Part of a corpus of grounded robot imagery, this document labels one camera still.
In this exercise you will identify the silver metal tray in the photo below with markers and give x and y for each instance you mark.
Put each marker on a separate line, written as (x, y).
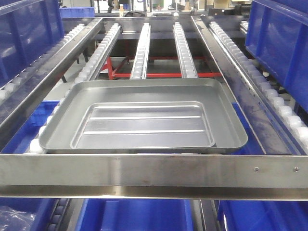
(182, 115)

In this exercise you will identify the white roller track centre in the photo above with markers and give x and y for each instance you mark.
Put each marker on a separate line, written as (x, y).
(139, 69)

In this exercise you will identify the white roller track centre-right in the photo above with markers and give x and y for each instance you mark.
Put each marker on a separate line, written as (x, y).
(185, 58)

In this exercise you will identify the steel front rack beam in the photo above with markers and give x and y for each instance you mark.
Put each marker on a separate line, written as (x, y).
(212, 176)

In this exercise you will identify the white roller track centre-left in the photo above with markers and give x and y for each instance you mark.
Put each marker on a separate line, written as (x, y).
(90, 71)

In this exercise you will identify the blue bin lower left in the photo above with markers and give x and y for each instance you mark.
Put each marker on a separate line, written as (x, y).
(48, 211)

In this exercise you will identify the blue bin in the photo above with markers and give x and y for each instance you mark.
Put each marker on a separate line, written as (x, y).
(245, 215)
(28, 28)
(278, 38)
(48, 211)
(135, 215)

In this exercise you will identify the blue bin lower centre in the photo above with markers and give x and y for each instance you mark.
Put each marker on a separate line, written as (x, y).
(135, 215)

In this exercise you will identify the blue bin lower right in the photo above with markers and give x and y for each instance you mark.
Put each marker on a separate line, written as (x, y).
(245, 215)

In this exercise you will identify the blue bin background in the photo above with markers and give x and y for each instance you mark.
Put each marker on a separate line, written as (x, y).
(77, 12)

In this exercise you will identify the white roller track far right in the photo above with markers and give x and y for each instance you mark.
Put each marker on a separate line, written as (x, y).
(253, 78)

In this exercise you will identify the blue bin upper right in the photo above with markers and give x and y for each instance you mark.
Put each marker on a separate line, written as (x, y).
(278, 38)

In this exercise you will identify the blue bin upper left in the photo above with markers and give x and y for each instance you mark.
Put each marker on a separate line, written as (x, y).
(28, 28)

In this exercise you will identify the clear plastic bag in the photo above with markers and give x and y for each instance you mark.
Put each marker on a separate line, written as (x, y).
(15, 220)

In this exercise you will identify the red metal frame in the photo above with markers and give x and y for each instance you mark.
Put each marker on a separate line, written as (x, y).
(158, 67)

